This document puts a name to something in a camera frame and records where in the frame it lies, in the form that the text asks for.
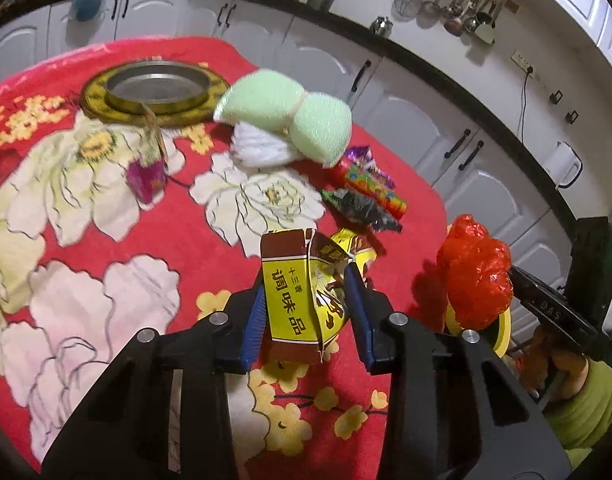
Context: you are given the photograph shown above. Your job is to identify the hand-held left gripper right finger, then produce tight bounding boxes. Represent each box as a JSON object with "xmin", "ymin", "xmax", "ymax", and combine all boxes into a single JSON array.
[{"xmin": 343, "ymin": 260, "xmax": 572, "ymax": 480}]

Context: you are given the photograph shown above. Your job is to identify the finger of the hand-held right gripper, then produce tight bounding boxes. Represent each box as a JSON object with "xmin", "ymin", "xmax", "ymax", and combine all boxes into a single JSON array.
[{"xmin": 508, "ymin": 266, "xmax": 599, "ymax": 356}]

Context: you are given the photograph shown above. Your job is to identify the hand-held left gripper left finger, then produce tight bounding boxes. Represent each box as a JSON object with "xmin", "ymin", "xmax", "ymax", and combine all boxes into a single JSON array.
[{"xmin": 40, "ymin": 275, "xmax": 267, "ymax": 480}]

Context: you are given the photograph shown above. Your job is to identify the brown yellow seasoning box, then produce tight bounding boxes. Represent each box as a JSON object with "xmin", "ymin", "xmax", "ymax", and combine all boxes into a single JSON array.
[{"xmin": 260, "ymin": 227, "xmax": 379, "ymax": 365}]

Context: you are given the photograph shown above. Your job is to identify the yellow trash bin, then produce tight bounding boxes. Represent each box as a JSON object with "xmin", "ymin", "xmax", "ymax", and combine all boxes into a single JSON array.
[{"xmin": 443, "ymin": 305, "xmax": 512, "ymax": 358}]

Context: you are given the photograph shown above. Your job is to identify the red plastic bag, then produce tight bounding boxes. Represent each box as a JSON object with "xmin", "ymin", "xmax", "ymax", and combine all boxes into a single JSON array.
[{"xmin": 436, "ymin": 214, "xmax": 514, "ymax": 331}]

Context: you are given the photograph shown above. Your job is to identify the dark foil snack wrapper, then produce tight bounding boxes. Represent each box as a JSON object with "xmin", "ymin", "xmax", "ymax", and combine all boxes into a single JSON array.
[{"xmin": 320, "ymin": 187, "xmax": 403, "ymax": 234}]

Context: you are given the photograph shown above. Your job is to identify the purple printed snack wrapper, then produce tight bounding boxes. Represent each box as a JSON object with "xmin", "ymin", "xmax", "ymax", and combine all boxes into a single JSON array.
[{"xmin": 334, "ymin": 145, "xmax": 408, "ymax": 220}]

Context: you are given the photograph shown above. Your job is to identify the white fringed cloth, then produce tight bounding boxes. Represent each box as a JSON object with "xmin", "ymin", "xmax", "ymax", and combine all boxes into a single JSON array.
[{"xmin": 230, "ymin": 121, "xmax": 307, "ymax": 168}]

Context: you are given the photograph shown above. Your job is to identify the pale green sponge bundle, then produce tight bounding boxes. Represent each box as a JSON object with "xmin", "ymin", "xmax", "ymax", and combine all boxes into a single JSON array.
[{"xmin": 213, "ymin": 71, "xmax": 353, "ymax": 168}]

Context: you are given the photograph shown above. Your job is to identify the person's right forearm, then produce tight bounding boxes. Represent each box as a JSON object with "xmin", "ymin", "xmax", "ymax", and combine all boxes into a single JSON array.
[{"xmin": 543, "ymin": 357, "xmax": 612, "ymax": 468}]

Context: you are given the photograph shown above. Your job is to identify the person's right hand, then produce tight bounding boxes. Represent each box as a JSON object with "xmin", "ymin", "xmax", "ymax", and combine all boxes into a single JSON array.
[{"xmin": 518, "ymin": 327, "xmax": 592, "ymax": 406}]

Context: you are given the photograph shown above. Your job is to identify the white electric kettle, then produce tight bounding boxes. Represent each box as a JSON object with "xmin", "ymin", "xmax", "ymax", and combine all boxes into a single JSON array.
[{"xmin": 543, "ymin": 141, "xmax": 584, "ymax": 190}]

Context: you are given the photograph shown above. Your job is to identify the red floral blanket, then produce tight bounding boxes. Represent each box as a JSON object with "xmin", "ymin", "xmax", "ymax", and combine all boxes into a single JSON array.
[{"xmin": 0, "ymin": 36, "xmax": 449, "ymax": 480}]

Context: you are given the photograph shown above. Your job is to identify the magenta foil wrapper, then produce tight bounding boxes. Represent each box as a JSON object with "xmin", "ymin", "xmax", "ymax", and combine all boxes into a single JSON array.
[{"xmin": 124, "ymin": 155, "xmax": 167, "ymax": 205}]

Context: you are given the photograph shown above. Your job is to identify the white lower kitchen cabinets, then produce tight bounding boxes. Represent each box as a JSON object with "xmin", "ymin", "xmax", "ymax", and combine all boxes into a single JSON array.
[{"xmin": 0, "ymin": 0, "xmax": 577, "ymax": 341}]

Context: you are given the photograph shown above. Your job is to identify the gold foil wrapper strip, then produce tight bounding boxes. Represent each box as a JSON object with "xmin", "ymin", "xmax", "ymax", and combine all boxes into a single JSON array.
[{"xmin": 140, "ymin": 102, "xmax": 171, "ymax": 168}]

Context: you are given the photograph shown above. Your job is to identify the round metal tray gold rim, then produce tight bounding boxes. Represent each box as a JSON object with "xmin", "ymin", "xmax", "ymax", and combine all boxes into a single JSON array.
[{"xmin": 80, "ymin": 60, "xmax": 231, "ymax": 127}]

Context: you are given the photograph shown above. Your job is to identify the black kitchen countertop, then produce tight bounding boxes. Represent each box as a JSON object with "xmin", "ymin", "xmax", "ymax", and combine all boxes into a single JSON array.
[{"xmin": 0, "ymin": 0, "xmax": 612, "ymax": 241}]

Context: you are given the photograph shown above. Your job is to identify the row of hanging kitchen utensils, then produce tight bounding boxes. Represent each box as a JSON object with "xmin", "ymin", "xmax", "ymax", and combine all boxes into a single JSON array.
[{"xmin": 392, "ymin": 0, "xmax": 519, "ymax": 46}]

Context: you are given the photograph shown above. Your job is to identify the black power cable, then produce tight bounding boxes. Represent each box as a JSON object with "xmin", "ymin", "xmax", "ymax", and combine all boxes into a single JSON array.
[{"xmin": 517, "ymin": 66, "xmax": 535, "ymax": 137}]

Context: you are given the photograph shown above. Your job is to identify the wall socket strip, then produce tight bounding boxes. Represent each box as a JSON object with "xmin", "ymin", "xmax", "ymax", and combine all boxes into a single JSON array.
[{"xmin": 511, "ymin": 50, "xmax": 537, "ymax": 78}]

